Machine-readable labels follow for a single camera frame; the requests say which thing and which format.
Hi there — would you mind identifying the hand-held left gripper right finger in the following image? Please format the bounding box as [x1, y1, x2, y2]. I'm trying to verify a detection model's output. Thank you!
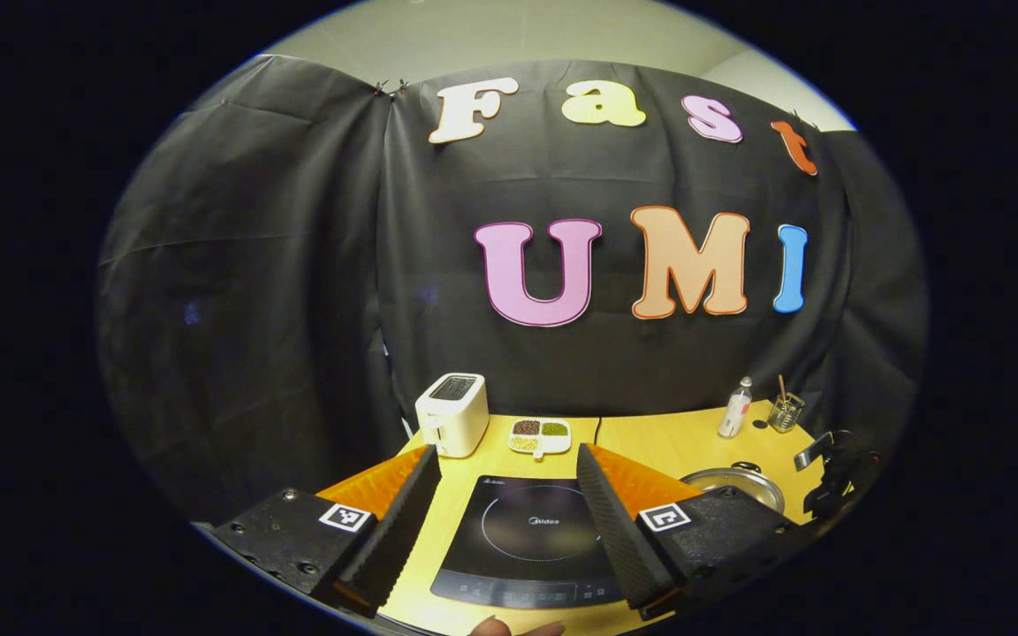
[576, 443, 815, 622]

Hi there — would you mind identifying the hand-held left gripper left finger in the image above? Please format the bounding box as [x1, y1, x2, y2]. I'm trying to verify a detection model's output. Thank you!
[209, 444, 442, 619]

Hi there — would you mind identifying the black induction cooktop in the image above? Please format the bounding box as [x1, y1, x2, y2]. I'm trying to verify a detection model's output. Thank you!
[430, 475, 625, 609]

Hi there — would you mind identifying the stainless steel pot black handle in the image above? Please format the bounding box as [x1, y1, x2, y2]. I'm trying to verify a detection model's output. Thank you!
[680, 461, 786, 516]

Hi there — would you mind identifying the glass cup with stick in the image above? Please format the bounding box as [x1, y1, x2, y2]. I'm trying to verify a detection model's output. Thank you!
[767, 375, 805, 434]

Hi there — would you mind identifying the white toaster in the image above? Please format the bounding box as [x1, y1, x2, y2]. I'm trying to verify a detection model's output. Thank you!
[414, 373, 490, 458]

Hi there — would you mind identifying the white divided dish with beans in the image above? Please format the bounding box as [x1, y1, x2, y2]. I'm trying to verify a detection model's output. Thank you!
[509, 418, 573, 461]

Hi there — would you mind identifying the small clear plastic bottle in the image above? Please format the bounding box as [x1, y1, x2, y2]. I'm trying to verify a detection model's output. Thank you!
[718, 377, 754, 439]

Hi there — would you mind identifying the black backdrop cloth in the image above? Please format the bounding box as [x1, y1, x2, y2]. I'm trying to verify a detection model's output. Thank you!
[95, 55, 930, 531]

